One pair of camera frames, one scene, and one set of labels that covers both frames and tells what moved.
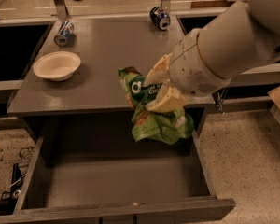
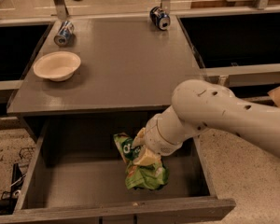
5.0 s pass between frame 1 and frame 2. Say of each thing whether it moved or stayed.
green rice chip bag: moved
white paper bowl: stayed
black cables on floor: stayed
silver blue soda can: stayed
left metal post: stayed
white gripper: moved
